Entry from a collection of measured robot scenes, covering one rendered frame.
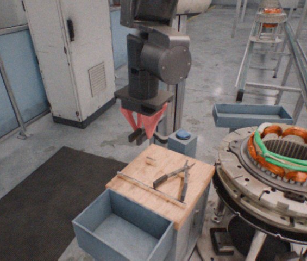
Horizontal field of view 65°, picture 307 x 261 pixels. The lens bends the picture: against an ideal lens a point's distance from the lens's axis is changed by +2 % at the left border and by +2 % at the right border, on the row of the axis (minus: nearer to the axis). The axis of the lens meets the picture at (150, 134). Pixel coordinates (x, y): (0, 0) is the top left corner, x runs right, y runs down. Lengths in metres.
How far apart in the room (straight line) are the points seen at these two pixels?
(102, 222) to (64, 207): 1.41
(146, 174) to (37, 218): 1.49
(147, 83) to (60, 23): 2.13
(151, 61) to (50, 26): 2.28
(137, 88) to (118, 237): 0.33
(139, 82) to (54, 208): 1.68
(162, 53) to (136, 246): 0.39
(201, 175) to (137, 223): 0.19
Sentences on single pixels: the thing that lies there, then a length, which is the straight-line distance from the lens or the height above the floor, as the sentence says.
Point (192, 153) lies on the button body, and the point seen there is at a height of 0.97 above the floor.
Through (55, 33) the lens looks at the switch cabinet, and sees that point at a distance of 2.59.
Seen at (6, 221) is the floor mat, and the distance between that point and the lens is 2.09.
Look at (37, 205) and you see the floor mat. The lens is 2.09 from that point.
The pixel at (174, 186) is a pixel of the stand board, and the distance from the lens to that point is 0.56.
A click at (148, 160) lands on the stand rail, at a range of 0.61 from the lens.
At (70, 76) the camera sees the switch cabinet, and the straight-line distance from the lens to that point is 2.64.
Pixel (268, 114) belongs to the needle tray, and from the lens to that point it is 1.02.
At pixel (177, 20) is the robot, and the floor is 1.35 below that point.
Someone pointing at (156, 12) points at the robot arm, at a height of 1.42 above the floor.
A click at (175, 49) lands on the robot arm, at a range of 0.36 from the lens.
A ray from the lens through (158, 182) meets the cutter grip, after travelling 0.53.
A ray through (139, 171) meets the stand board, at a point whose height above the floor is 1.06.
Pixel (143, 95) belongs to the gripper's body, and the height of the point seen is 1.28.
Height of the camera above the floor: 1.46
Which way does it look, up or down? 33 degrees down
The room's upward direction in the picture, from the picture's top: straight up
